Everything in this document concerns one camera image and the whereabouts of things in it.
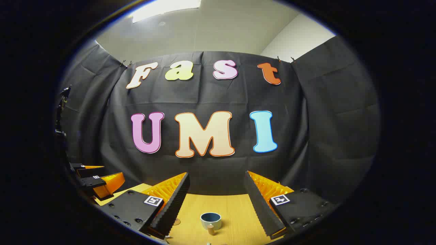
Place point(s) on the wooden desktop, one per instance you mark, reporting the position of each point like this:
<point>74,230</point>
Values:
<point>238,212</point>

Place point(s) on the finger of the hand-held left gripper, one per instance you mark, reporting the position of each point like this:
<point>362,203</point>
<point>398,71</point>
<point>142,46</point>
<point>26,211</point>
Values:
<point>85,173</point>
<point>93,182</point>

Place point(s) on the round brown coaster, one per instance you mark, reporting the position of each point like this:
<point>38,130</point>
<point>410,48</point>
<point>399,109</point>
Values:
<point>177,222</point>

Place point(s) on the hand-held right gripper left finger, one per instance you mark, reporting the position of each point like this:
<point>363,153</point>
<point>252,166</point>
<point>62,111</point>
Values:
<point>172,207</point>

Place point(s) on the black backdrop cloth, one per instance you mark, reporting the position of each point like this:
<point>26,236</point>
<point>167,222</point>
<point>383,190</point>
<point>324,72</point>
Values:
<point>204,97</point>

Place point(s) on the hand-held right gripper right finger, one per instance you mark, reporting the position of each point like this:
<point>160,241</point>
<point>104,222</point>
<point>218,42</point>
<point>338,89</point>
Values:
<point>260,207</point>

